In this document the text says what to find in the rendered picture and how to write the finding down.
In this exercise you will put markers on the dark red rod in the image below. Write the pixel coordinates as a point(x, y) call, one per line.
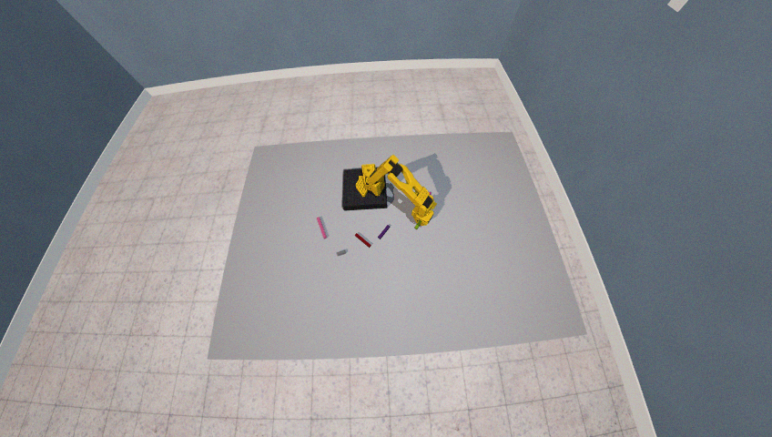
point(363, 240)

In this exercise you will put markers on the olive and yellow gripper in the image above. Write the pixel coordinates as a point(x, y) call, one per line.
point(425, 220)

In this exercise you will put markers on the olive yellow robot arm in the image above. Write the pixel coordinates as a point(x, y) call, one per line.
point(376, 184)

